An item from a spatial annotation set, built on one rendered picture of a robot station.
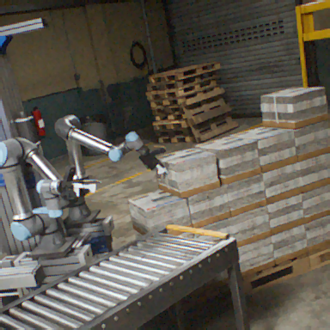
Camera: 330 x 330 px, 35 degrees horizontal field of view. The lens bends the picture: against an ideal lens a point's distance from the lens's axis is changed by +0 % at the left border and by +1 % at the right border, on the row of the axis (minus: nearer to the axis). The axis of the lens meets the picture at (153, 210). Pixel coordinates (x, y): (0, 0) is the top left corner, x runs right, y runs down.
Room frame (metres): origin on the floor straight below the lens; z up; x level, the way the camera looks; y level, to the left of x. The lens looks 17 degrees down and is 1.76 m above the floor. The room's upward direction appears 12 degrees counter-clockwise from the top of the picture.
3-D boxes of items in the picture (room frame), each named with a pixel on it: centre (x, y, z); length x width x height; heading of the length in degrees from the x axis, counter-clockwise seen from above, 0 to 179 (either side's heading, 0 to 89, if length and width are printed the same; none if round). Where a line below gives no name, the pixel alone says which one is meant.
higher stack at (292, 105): (3.69, -1.12, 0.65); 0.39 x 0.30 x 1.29; 20
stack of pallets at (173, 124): (10.24, -1.07, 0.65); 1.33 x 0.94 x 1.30; 134
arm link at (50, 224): (2.80, 0.61, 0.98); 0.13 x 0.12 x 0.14; 140
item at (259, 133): (3.59, -0.84, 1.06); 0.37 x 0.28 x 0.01; 19
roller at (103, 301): (2.12, 0.37, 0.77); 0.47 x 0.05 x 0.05; 40
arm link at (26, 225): (2.70, 0.70, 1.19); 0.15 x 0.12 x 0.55; 140
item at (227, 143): (3.48, -0.57, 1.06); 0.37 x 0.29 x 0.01; 21
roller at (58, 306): (2.04, 0.46, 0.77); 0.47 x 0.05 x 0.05; 40
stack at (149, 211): (3.44, -0.44, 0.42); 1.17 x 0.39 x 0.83; 110
